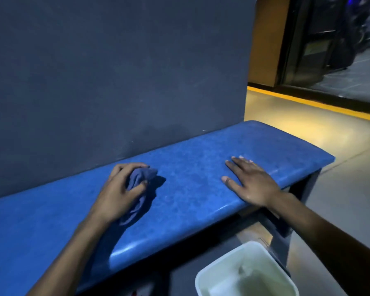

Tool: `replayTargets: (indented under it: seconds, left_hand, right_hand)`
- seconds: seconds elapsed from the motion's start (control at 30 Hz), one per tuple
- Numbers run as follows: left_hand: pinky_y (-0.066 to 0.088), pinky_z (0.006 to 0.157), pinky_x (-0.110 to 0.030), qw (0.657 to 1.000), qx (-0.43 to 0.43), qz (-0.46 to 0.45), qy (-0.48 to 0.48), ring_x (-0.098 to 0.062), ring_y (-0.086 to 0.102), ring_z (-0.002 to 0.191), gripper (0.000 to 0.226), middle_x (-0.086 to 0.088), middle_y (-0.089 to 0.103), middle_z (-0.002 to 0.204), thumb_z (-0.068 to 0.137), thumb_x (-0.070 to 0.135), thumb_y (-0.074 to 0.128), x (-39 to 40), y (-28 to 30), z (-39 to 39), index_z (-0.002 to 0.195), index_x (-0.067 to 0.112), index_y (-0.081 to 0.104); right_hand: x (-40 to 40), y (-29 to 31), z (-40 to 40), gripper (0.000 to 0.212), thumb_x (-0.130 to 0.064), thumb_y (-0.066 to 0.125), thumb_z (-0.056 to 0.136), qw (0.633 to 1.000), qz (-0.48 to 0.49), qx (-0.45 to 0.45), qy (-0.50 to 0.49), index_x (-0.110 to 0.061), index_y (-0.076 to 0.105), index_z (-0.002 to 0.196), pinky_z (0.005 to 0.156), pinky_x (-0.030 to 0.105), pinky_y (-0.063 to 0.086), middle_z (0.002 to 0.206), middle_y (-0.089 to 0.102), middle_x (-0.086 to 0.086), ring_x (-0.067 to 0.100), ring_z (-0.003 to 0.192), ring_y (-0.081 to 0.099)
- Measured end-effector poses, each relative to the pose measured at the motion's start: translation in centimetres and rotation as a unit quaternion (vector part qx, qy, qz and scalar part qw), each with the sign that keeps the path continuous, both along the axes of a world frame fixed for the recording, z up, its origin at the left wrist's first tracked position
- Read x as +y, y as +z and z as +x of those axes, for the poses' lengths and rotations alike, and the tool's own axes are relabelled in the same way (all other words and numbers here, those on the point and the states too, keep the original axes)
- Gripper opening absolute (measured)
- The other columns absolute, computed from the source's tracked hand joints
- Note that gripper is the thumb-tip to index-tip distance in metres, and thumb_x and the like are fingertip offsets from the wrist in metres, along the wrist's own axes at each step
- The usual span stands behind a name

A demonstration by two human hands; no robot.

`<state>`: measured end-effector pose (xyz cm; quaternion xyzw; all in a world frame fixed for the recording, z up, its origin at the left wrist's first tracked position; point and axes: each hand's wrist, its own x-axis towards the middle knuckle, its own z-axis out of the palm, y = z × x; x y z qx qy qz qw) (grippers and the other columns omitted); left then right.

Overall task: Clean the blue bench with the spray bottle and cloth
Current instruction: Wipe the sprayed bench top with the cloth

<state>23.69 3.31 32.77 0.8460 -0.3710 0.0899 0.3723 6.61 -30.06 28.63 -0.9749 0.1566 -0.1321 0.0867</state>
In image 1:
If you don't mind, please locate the black framed glass door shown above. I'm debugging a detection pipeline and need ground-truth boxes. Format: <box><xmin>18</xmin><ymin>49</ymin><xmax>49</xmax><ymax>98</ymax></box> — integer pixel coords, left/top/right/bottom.
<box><xmin>277</xmin><ymin>0</ymin><xmax>370</xmax><ymax>106</ymax></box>

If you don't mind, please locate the blue cleaning cloth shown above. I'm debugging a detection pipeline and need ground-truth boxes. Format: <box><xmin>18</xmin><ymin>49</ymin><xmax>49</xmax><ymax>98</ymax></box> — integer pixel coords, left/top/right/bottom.
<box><xmin>118</xmin><ymin>167</ymin><xmax>158</xmax><ymax>227</ymax></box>

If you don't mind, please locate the person's right hand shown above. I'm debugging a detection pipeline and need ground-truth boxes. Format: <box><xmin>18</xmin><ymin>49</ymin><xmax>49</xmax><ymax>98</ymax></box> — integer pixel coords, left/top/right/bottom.
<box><xmin>221</xmin><ymin>155</ymin><xmax>283</xmax><ymax>208</ymax></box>

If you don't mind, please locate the person's left forearm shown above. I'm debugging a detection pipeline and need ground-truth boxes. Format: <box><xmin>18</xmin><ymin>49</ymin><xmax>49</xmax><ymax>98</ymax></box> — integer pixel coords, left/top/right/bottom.
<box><xmin>26</xmin><ymin>212</ymin><xmax>112</xmax><ymax>296</ymax></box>

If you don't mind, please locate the blue padded bench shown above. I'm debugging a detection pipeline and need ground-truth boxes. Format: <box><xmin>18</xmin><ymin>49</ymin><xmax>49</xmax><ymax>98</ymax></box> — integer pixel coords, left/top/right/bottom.
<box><xmin>0</xmin><ymin>120</ymin><xmax>336</xmax><ymax>296</ymax></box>

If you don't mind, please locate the white plastic storage box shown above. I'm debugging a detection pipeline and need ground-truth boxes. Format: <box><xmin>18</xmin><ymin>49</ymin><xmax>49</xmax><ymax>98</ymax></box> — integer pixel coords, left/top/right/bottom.
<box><xmin>194</xmin><ymin>240</ymin><xmax>300</xmax><ymax>296</ymax></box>

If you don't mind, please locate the person's right forearm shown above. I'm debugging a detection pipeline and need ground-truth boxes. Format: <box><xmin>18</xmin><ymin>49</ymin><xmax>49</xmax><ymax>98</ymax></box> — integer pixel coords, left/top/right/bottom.
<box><xmin>267</xmin><ymin>192</ymin><xmax>370</xmax><ymax>296</ymax></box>

